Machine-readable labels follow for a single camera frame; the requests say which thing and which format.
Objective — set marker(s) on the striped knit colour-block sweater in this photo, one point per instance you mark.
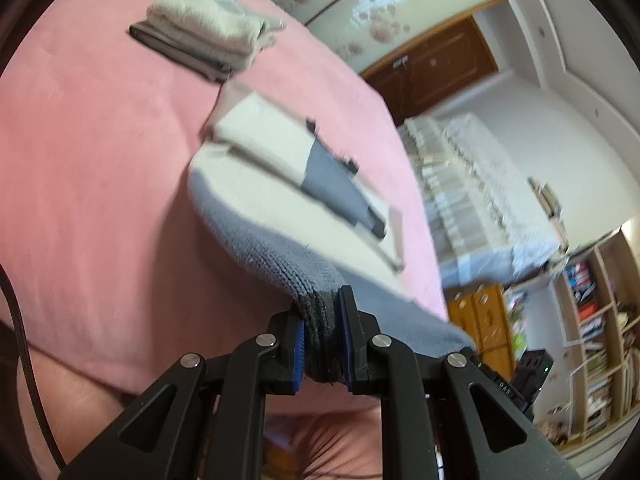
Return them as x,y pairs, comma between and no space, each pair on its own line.
291,212

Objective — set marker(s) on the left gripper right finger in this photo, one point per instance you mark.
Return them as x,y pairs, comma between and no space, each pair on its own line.
443,418

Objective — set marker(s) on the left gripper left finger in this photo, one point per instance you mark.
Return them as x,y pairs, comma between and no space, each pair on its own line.
203,418

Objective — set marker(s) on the wooden drawer cabinet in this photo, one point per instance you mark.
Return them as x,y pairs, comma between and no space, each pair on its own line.
480,310

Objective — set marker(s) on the bookshelf with books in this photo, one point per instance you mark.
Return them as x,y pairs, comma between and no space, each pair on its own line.
584,313

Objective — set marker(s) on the stack of books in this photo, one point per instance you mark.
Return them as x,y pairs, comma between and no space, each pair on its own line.
553,209

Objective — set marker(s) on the pink bed blanket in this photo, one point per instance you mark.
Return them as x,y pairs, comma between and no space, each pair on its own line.
114,274

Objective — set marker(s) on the brown wooden door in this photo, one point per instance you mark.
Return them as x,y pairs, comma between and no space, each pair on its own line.
435,68

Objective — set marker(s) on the lace-covered furniture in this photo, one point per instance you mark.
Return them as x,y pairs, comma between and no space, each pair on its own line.
487,221

